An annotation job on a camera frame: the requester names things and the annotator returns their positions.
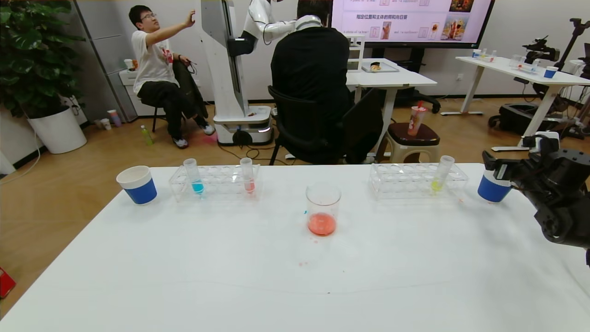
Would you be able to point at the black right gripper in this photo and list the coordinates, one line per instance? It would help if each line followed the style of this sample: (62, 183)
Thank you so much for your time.
(501, 173)

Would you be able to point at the blue pigment test tube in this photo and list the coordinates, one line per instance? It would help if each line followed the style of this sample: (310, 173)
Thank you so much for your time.
(197, 185)

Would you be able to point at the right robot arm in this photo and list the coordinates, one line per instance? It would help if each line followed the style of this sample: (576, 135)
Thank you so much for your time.
(567, 207)

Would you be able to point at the yellow pigment test tube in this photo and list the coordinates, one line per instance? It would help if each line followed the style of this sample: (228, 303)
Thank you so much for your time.
(437, 184)

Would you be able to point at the clear plastic tube rack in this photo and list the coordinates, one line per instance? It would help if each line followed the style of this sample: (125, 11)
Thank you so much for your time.
(410, 182)
(221, 184)

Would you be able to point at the clear glass beaker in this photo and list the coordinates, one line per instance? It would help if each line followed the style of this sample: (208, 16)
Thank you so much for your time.
(322, 223)

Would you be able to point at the pink pigment test tube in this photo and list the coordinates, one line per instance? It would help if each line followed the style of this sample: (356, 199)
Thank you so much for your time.
(249, 185)

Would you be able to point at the blue white paper cup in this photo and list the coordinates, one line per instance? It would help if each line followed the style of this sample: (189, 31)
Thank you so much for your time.
(139, 190)
(491, 190)

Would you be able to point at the brown topped plastic stool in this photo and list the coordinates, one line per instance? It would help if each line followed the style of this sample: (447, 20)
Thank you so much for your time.
(415, 139)

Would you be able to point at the pink drink cup with straw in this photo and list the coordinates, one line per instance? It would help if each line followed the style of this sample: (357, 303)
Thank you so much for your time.
(415, 121)

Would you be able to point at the long white lab desk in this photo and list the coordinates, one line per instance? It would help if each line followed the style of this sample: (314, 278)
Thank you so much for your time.
(498, 67)

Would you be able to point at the small blue cup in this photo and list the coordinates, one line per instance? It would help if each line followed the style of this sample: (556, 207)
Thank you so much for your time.
(550, 74)

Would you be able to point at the white desk with tray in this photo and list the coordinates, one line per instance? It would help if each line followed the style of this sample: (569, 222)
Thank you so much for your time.
(396, 80)

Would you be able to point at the black screen stand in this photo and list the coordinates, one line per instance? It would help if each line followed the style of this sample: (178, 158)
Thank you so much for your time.
(416, 57)

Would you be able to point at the grey desk tray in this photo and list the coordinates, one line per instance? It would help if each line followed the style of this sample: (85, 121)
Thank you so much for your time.
(387, 69)

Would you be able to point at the large display screen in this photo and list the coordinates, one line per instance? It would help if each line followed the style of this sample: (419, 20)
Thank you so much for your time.
(415, 32)

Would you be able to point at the black tripod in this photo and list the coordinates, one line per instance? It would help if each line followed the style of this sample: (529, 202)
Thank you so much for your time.
(578, 30)

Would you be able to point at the white drawer box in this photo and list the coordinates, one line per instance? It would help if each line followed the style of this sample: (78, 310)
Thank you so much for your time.
(358, 50)

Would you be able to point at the black office chair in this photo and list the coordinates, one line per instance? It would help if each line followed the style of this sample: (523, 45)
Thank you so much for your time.
(295, 124)

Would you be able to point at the person in black sweater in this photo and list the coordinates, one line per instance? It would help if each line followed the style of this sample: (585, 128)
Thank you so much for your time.
(311, 64)

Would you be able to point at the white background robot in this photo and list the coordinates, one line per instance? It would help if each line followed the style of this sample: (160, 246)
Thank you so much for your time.
(226, 69)

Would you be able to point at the dark jacket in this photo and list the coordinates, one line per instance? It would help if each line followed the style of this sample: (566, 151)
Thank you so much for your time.
(189, 90)

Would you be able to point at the green bottle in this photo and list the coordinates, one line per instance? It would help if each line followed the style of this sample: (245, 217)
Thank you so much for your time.
(147, 136)

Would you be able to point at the person in white t-shirt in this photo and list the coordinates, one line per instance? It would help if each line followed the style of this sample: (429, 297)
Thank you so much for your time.
(152, 64)

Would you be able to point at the low white cabinet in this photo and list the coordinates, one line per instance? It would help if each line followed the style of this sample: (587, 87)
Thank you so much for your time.
(126, 87)

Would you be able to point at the small white cup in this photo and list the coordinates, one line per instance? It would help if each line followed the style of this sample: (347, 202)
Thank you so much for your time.
(105, 124)

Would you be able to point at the tall grey cabinet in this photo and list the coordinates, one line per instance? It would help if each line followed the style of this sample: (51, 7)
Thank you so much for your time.
(106, 37)

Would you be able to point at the white plant pot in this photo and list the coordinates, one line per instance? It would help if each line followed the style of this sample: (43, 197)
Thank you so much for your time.
(57, 133)

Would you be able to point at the green leafy plant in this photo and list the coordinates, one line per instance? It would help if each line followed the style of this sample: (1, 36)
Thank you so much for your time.
(32, 55)

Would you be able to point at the red flat box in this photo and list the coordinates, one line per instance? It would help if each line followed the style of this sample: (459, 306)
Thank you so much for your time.
(5, 282)

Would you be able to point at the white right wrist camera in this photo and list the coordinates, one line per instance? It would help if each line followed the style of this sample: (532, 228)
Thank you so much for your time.
(548, 137)

